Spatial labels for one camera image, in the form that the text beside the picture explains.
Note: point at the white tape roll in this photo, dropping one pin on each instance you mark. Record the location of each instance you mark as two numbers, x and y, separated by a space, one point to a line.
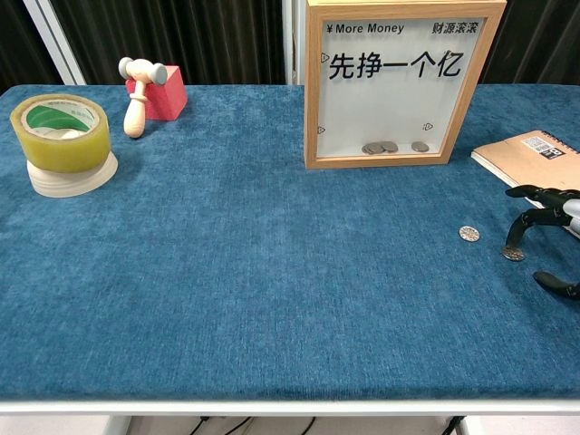
68 186

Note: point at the kraft spiral notebook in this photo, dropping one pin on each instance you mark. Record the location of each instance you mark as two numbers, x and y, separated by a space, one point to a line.
512 158

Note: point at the grey aluminium partition frame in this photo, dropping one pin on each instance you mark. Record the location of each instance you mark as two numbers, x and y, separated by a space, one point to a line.
58 45
292 41

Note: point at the white table frame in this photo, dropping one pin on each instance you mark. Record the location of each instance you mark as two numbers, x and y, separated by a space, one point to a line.
290 408

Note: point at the red cube block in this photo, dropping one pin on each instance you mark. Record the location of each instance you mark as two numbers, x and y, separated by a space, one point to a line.
170 97

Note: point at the wooden toy hammer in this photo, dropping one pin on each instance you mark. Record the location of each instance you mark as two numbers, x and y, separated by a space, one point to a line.
135 118

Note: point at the black pleated curtain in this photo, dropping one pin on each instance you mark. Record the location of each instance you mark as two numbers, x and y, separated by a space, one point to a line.
204 36
544 41
18 41

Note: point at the wooden frame glass money box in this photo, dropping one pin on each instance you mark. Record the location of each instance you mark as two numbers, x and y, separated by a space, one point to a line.
385 109

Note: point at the blue fabric table cloth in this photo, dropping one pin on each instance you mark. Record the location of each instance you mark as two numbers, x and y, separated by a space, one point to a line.
272 272

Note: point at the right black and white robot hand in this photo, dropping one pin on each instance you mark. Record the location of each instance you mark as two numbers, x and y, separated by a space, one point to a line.
555 213

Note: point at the clear yellowish packing tape roll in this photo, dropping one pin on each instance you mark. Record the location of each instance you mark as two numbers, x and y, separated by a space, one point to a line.
63 154

